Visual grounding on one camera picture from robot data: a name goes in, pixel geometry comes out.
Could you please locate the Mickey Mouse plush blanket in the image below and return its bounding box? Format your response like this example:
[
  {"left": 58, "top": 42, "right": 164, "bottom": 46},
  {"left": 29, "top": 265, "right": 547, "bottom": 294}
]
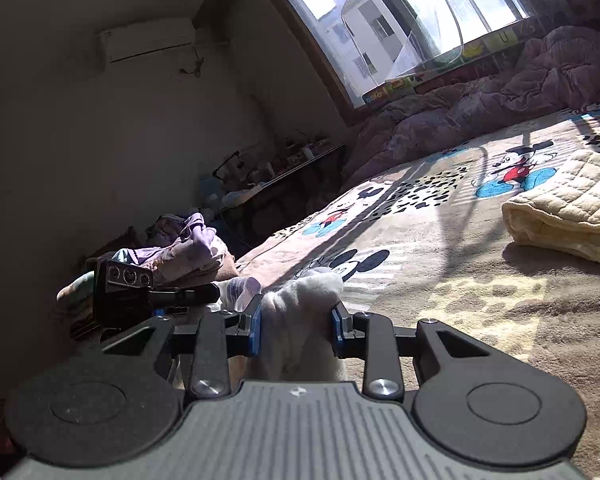
[{"left": 237, "top": 104, "right": 600, "bottom": 479}]

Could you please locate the white floral padded garment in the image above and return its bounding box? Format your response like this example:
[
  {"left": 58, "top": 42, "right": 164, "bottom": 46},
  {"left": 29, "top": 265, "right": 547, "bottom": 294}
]
[{"left": 230, "top": 268, "right": 347, "bottom": 386}]

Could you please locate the window with wooden frame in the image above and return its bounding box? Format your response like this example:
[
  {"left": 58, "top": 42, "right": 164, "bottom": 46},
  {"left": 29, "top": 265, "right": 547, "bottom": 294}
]
[{"left": 272, "top": 0, "right": 533, "bottom": 126}]

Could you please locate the cream quilted folded blanket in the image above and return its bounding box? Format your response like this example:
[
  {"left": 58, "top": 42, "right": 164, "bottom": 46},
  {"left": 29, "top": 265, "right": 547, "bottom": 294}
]
[{"left": 502, "top": 150, "right": 600, "bottom": 263}]

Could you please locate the purple crumpled comforter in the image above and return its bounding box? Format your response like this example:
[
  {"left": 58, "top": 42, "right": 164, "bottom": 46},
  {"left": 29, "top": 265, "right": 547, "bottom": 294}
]
[{"left": 342, "top": 26, "right": 600, "bottom": 188}]

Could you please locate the colourful alphabet foam mat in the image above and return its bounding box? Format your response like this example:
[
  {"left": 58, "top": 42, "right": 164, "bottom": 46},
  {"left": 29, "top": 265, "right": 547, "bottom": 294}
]
[{"left": 363, "top": 16, "right": 546, "bottom": 106}]

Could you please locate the cluttered side desk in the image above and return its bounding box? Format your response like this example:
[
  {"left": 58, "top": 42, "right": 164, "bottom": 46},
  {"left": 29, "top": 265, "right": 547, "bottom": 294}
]
[{"left": 199, "top": 136, "right": 347, "bottom": 258}]

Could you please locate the white wall air conditioner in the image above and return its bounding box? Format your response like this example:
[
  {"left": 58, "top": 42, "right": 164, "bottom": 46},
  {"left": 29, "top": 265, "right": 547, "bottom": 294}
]
[{"left": 98, "top": 18, "right": 196, "bottom": 64}]

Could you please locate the folded clothes stack left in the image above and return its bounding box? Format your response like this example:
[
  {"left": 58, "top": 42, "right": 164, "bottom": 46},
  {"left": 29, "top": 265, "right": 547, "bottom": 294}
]
[{"left": 54, "top": 209, "right": 242, "bottom": 340}]

